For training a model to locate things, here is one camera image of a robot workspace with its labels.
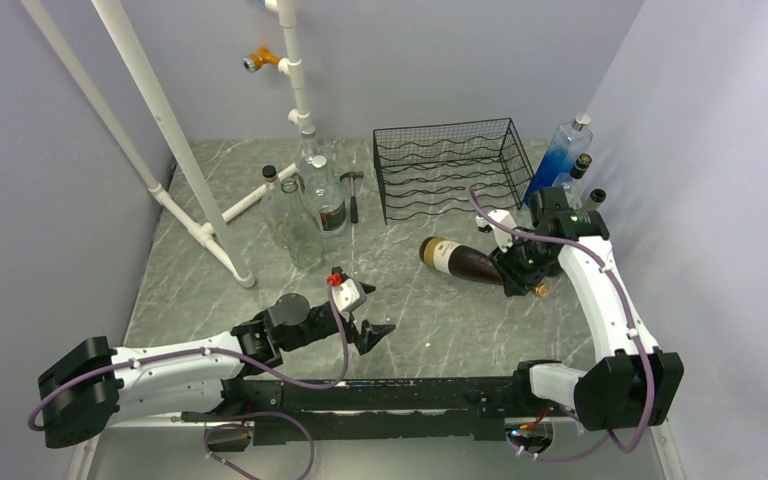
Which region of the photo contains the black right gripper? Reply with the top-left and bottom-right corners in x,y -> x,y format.
488,231 -> 554,296

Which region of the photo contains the brown bottle gold foil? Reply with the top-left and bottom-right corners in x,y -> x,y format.
419,236 -> 550,298

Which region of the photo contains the dark green wine bottle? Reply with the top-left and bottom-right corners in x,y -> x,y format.
581,188 -> 607,212

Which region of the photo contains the clear bottle black gold cap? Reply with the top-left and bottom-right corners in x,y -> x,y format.
552,153 -> 592,209

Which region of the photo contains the clear bottle black gold label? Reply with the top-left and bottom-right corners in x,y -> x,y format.
280,177 -> 326,272

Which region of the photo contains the clear glass bottle silver cap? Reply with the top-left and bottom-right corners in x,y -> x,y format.
304,155 -> 348,238

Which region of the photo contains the blue square glass bottle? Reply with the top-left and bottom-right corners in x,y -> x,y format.
523,113 -> 593,205

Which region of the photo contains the clear bottle red black label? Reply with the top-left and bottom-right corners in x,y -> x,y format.
260,165 -> 286,248

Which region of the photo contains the clear round glass bottle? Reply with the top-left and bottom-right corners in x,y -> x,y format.
295,124 -> 319,192

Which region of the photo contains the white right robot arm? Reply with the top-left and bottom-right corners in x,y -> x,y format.
475,187 -> 684,431

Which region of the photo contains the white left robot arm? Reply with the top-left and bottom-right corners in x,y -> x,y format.
27,268 -> 395,449

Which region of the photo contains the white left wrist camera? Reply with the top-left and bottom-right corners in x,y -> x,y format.
327,273 -> 367,316

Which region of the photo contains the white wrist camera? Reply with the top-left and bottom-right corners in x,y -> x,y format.
327,273 -> 367,316
475,209 -> 517,253

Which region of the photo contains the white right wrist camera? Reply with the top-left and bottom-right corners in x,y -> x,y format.
475,209 -> 517,253

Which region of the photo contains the small black handled hammer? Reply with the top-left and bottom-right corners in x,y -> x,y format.
339,171 -> 364,224

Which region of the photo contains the black wire wine rack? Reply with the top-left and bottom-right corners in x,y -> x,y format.
372,118 -> 533,223

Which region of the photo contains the white pvc pipe frame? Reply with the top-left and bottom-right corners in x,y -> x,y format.
20,0 -> 318,289

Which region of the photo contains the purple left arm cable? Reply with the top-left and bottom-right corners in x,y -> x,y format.
28,281 -> 352,480

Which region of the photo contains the aluminium extrusion rail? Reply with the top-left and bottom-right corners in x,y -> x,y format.
68,415 -> 684,479

